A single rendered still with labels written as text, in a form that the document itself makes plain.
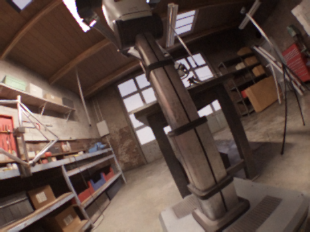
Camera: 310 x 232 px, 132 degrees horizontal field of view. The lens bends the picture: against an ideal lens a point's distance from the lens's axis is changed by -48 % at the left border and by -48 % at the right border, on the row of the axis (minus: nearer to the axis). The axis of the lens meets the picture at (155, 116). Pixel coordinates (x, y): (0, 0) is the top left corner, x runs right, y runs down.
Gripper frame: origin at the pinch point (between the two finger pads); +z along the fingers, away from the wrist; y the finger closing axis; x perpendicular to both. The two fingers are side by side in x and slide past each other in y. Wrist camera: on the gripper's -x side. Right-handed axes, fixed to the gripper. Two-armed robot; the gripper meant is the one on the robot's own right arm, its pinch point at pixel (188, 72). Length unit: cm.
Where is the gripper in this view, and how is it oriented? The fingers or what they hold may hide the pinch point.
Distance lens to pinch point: 112.8
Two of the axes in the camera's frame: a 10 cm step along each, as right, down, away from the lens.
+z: 7.8, 5.7, -2.6
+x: 5.5, -8.2, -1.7
